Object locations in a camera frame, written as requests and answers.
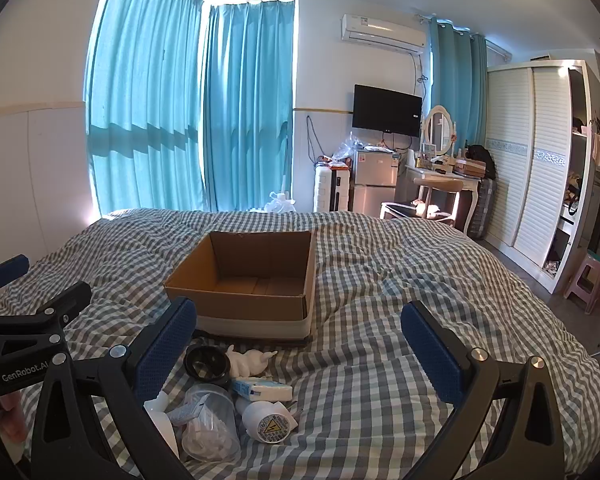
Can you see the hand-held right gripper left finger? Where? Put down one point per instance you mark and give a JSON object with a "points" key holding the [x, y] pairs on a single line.
{"points": [[164, 355]]}

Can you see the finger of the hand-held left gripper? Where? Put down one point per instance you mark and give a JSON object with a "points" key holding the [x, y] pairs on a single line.
{"points": [[9, 271], [65, 302]]}

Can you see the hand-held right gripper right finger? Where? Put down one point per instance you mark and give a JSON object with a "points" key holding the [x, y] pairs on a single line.
{"points": [[430, 355]]}

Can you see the light blue packet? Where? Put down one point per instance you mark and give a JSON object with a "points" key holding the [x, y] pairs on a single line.
{"points": [[185, 412]]}

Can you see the white plastic bottle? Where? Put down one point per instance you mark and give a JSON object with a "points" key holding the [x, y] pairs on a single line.
{"points": [[165, 430]]}

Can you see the white animal figurine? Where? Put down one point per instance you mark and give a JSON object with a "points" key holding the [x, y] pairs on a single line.
{"points": [[245, 362]]}

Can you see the brown cardboard box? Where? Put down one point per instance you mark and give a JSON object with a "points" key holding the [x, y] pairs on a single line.
{"points": [[240, 305]]}

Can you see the clear plastic cup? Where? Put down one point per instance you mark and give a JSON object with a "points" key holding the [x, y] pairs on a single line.
{"points": [[215, 435]]}

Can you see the blue and white small box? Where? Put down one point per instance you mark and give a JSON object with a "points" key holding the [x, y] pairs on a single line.
{"points": [[265, 390]]}

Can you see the white tape roll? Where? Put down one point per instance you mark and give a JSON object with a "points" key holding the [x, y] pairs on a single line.
{"points": [[270, 422]]}

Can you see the person's left hand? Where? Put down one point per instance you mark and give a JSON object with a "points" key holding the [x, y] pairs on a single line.
{"points": [[11, 417]]}

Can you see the grey checked blanket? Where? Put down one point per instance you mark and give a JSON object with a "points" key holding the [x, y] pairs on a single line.
{"points": [[380, 310]]}

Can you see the grey suitcase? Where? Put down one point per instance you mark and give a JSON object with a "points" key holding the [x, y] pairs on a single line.
{"points": [[482, 205]]}

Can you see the white wooden chair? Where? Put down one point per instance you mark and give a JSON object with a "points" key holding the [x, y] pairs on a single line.
{"points": [[437, 186]]}

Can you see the silver small fridge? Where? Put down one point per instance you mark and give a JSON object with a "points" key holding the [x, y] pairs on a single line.
{"points": [[375, 185]]}

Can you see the white dressing table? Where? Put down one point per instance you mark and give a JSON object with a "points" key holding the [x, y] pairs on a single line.
{"points": [[440, 175]]}

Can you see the pink plastic stool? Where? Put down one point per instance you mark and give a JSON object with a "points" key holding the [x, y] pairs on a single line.
{"points": [[587, 265]]}

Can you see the translucent plastic item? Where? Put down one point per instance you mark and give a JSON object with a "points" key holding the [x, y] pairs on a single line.
{"points": [[279, 202]]}

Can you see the white suitcase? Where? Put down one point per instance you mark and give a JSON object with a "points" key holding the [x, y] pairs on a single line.
{"points": [[322, 190]]}

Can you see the black bag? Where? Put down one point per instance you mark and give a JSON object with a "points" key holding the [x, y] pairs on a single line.
{"points": [[481, 160]]}

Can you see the white sliding door wardrobe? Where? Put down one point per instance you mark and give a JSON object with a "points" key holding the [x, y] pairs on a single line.
{"points": [[510, 160]]}

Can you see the clear plastic bag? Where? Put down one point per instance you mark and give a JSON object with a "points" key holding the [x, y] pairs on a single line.
{"points": [[350, 147]]}

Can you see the wide turquoise curtain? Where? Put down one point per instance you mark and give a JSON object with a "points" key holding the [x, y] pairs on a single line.
{"points": [[140, 85]]}

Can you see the oval vanity mirror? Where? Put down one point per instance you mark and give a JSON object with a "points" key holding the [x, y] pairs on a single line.
{"points": [[439, 127]]}

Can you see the narrow turquoise curtain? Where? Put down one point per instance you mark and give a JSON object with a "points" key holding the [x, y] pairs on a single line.
{"points": [[460, 85]]}

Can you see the white air conditioner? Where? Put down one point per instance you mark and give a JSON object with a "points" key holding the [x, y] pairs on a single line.
{"points": [[380, 30]]}

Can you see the black wall television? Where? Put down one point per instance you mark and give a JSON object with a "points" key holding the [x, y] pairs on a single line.
{"points": [[386, 110]]}

